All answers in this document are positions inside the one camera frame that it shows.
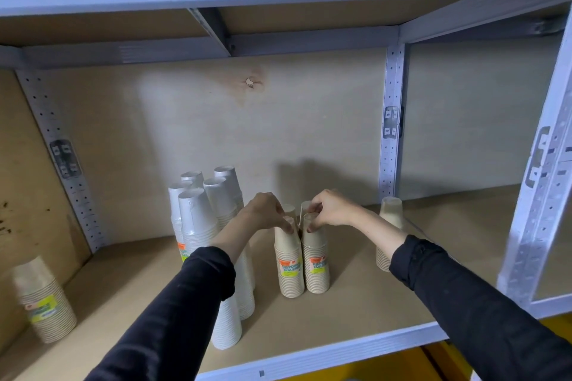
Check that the person's left forearm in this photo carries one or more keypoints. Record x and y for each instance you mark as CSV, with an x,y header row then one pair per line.
x,y
170,318

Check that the stack of beige paper cups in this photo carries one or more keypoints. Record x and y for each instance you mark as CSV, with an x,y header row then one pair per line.
x,y
290,269
316,264
391,213
305,209
291,210
44,305

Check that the person's right hand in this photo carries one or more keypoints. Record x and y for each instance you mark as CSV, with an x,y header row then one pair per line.
x,y
333,209

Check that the stack of white plastic cups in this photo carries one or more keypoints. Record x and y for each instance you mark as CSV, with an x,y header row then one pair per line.
x,y
196,220
175,211
193,179
219,202
230,182

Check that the white metal shelf wooden boards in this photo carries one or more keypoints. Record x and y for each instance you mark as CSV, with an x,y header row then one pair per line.
x,y
134,278

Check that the metal bolt head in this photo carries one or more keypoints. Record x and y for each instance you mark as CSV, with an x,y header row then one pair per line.
x,y
250,81

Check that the person's left hand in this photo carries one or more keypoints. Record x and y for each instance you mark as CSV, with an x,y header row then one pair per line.
x,y
263,211

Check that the grey upright joint plate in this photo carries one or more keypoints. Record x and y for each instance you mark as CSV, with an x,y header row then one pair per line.
x,y
543,157
391,121
65,158

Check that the person's right forearm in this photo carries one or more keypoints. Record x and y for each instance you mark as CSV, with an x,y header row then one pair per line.
x,y
469,305

